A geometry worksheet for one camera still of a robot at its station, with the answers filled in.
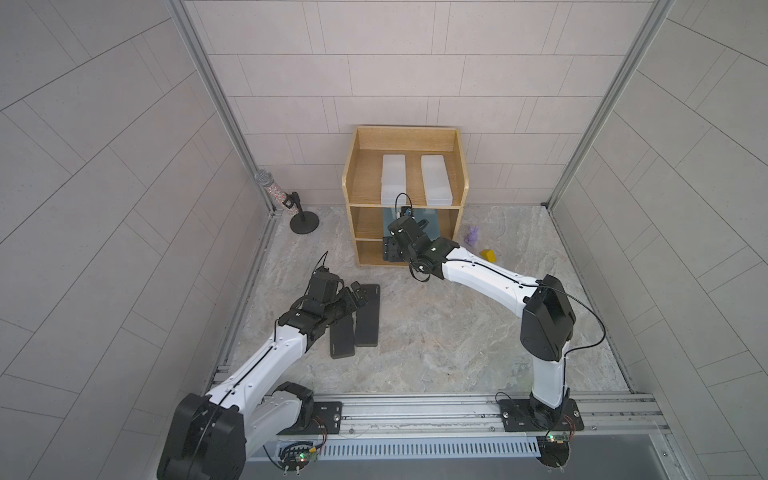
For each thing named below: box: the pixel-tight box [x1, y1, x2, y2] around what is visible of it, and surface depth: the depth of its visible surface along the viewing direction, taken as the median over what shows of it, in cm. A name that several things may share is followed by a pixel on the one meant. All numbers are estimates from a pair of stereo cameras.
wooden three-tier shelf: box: [342, 126, 469, 268], surface depth 87 cm
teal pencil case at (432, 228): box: [412, 208, 441, 241], surface depth 95 cm
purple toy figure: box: [464, 226, 480, 246], surface depth 106 cm
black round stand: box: [282, 191, 320, 234], surface depth 111 cm
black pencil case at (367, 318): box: [354, 284, 380, 347], surface depth 87 cm
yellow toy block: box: [479, 249, 497, 263], surface depth 104 cm
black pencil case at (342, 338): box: [330, 314, 355, 359], surface depth 83 cm
